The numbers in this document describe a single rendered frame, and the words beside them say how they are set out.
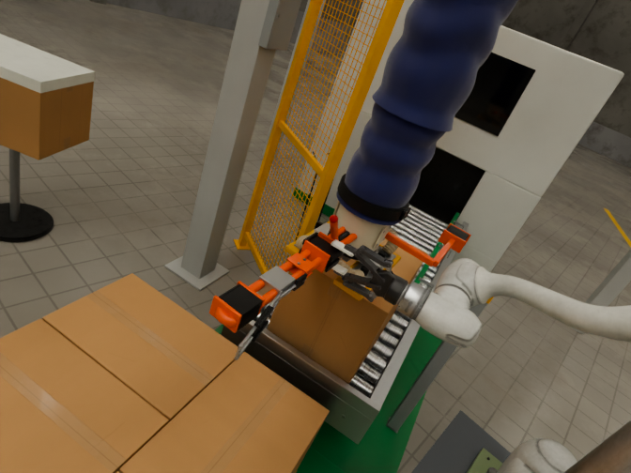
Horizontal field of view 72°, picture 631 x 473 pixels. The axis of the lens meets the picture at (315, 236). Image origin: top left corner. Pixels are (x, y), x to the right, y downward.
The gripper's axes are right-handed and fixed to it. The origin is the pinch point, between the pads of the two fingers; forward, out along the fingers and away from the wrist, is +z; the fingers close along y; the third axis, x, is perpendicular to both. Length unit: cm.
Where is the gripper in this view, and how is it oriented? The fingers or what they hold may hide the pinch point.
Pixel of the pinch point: (338, 256)
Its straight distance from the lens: 121.3
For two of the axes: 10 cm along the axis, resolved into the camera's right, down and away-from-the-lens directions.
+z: -8.4, -4.8, 2.5
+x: 4.4, -3.2, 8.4
